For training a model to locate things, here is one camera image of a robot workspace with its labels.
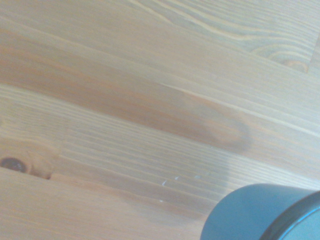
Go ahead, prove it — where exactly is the blue enamel mug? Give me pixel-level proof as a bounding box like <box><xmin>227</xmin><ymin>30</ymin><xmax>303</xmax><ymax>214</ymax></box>
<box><xmin>199</xmin><ymin>183</ymin><xmax>320</xmax><ymax>240</ymax></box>

